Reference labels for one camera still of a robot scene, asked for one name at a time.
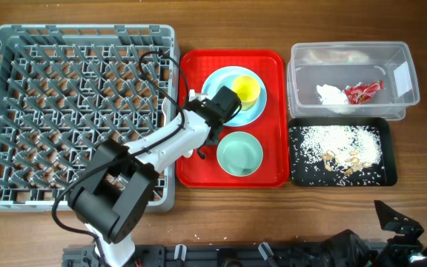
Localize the grey plastic dishwasher rack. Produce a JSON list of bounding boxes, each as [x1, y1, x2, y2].
[[0, 24, 179, 212]]

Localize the yellow plastic cup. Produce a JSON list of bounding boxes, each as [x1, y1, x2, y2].
[[232, 75, 261, 111]]

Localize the green plastic bowl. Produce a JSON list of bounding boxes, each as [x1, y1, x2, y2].
[[216, 131, 264, 177]]

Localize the peanut shells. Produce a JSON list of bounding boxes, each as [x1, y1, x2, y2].
[[321, 150, 372, 177]]

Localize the clear plastic waste bin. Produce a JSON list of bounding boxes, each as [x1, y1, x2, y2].
[[287, 41, 420, 120]]

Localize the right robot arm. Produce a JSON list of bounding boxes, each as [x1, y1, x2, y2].
[[321, 200, 427, 266]]

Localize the crumpled white paper napkin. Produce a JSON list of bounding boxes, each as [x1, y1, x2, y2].
[[317, 84, 350, 105]]

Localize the pile of white rice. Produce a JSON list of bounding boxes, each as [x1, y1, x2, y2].
[[290, 125, 383, 168]]

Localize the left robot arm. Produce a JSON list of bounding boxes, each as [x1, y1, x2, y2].
[[67, 86, 242, 266]]

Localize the light blue plate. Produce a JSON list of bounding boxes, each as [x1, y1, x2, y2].
[[202, 66, 267, 127]]

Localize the red plastic serving tray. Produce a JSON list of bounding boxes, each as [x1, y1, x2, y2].
[[176, 50, 290, 188]]

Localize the red snack wrapper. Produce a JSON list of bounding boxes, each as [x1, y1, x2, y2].
[[345, 80, 384, 105]]

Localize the black food waste tray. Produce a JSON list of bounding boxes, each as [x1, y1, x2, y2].
[[288, 117, 397, 186]]

